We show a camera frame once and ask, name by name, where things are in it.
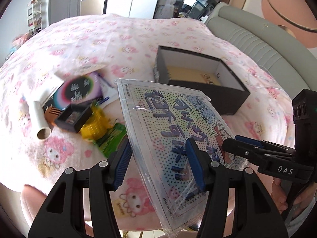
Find yellow green snack bag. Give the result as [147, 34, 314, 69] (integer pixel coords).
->
[79, 104, 127, 158]

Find pixel bead art board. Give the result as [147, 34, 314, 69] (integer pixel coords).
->
[116, 79, 247, 237]

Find colourful Smart Devil box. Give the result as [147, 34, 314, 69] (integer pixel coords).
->
[42, 73, 103, 112]

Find person's right hand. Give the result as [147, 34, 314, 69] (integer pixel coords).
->
[271, 178, 316, 218]

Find black Daphne shoe box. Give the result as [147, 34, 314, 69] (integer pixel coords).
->
[154, 46, 250, 115]

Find grey upholstered headboard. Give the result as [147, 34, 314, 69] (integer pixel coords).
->
[205, 3, 316, 98]

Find white paper roll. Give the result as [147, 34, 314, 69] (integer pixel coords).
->
[34, 101, 52, 140]

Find small black tray box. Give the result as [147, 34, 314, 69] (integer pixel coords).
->
[54, 104, 92, 133]

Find brown comb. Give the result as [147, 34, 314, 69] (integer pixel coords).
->
[44, 106, 62, 126]

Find white blue wipes pack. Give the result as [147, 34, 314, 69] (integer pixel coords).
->
[97, 73, 119, 108]

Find white envelope red text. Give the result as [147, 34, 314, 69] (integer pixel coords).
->
[35, 75, 64, 105]

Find pink cartoon print blanket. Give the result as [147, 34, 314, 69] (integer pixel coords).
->
[0, 13, 298, 232]

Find pink plush toys on floor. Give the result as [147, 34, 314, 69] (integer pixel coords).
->
[5, 32, 31, 60]

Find white shelf rack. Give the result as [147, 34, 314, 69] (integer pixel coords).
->
[27, 0, 42, 36]

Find black camera module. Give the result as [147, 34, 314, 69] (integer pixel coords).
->
[282, 88, 317, 224]

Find white charging cable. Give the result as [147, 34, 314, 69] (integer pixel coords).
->
[246, 65, 290, 96]

